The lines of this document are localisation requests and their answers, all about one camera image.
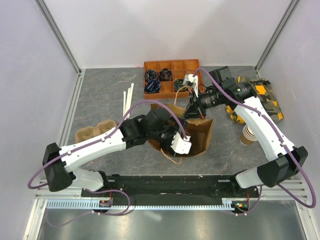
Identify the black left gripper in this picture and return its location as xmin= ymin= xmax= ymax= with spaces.
xmin=148 ymin=116 xmax=188 ymax=157

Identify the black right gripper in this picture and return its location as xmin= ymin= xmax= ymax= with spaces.
xmin=181 ymin=87 xmax=222 ymax=120

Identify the brown paper bag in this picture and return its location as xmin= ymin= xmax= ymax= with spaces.
xmin=148 ymin=118 xmax=214 ymax=164

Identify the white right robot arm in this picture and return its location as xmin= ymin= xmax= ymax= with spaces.
xmin=183 ymin=66 xmax=308 ymax=197

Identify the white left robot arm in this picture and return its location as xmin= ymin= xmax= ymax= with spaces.
xmin=42 ymin=106 xmax=183 ymax=197

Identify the green yellow cup sleeve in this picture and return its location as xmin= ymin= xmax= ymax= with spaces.
xmin=173 ymin=78 xmax=188 ymax=92

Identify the orange compartment tray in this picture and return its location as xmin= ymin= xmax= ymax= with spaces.
xmin=143 ymin=59 xmax=200 ymax=100

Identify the brown black cup sleeve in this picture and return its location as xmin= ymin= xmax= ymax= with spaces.
xmin=159 ymin=67 xmax=173 ymax=82

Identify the blue striped cup sleeve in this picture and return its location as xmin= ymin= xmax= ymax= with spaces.
xmin=144 ymin=79 xmax=161 ymax=94

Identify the dark patterned cup sleeve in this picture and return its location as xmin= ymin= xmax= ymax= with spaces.
xmin=144 ymin=69 xmax=158 ymax=82

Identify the stack of paper cups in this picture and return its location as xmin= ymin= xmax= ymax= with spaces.
xmin=239 ymin=124 xmax=258 ymax=146

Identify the camouflage cloth bag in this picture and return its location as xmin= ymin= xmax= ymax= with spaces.
xmin=231 ymin=76 xmax=284 ymax=123

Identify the cardboard cup carrier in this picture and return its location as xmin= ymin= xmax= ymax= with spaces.
xmin=75 ymin=119 xmax=117 ymax=144

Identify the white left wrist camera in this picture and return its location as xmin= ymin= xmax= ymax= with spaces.
xmin=170 ymin=132 xmax=192 ymax=155

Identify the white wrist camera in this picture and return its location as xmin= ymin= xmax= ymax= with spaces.
xmin=183 ymin=74 xmax=199 ymax=98
xmin=170 ymin=132 xmax=192 ymax=155

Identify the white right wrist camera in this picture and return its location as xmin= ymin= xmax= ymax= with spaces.
xmin=183 ymin=74 xmax=199 ymax=98

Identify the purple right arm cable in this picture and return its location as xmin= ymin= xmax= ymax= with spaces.
xmin=192 ymin=67 xmax=317 ymax=217

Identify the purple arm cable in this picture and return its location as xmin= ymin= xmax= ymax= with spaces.
xmin=26 ymin=99 xmax=191 ymax=228
xmin=192 ymin=67 xmax=317 ymax=217

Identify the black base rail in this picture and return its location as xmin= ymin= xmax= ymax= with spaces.
xmin=81 ymin=174 xmax=259 ymax=207

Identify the slotted cable duct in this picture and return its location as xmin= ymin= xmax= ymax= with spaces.
xmin=46 ymin=199 xmax=249 ymax=211

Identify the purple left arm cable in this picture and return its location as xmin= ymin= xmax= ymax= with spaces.
xmin=26 ymin=99 xmax=191 ymax=228

